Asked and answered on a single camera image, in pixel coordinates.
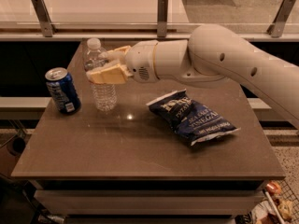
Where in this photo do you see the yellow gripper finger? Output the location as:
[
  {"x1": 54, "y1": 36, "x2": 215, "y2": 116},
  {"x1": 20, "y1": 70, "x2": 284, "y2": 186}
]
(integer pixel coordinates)
[
  {"x1": 107, "y1": 46, "x2": 131, "y2": 62},
  {"x1": 86, "y1": 63, "x2": 133, "y2": 84}
]

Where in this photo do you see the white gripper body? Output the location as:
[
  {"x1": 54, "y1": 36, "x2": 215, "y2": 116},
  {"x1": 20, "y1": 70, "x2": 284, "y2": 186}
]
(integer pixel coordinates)
[{"x1": 125, "y1": 40, "x2": 159, "y2": 83}]

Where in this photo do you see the clear plastic water bottle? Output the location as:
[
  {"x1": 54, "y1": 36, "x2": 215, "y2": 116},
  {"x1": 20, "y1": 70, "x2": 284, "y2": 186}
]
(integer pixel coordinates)
[{"x1": 83, "y1": 38, "x2": 117, "y2": 112}]

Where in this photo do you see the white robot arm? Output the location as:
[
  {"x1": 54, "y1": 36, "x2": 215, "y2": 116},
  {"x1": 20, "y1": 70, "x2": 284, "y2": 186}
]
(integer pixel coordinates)
[{"x1": 87, "y1": 24, "x2": 299, "y2": 128}]

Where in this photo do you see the blue pepsi can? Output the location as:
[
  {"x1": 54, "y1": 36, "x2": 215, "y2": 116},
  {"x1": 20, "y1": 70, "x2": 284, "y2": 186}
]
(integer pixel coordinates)
[{"x1": 45, "y1": 67, "x2": 81, "y2": 114}]

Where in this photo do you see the blue chips bag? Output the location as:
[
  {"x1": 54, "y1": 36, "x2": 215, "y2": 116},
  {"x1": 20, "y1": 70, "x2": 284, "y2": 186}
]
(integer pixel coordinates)
[{"x1": 147, "y1": 90, "x2": 239, "y2": 146}]

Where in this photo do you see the middle metal railing bracket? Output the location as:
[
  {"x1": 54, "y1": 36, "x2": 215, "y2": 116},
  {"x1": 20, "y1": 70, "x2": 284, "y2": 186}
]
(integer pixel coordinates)
[{"x1": 157, "y1": 0, "x2": 168, "y2": 37}]

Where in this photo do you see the metal railing bracket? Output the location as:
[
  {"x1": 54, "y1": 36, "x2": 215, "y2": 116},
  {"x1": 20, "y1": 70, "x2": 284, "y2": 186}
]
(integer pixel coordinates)
[
  {"x1": 267, "y1": 0, "x2": 296, "y2": 38},
  {"x1": 157, "y1": 0, "x2": 168, "y2": 37},
  {"x1": 31, "y1": 0, "x2": 55, "y2": 37}
]

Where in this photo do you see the left metal railing bracket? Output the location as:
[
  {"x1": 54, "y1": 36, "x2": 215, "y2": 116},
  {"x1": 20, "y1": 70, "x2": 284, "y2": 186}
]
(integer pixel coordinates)
[{"x1": 31, "y1": 0, "x2": 55, "y2": 37}]

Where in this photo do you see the right metal railing bracket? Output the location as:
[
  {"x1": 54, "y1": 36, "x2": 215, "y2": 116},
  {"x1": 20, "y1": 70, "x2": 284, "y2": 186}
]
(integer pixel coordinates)
[{"x1": 267, "y1": 0, "x2": 296, "y2": 38}]

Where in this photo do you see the wire basket with snacks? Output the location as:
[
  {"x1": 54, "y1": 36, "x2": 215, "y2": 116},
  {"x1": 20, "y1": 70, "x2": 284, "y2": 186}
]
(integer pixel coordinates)
[{"x1": 235, "y1": 180, "x2": 299, "y2": 224}]

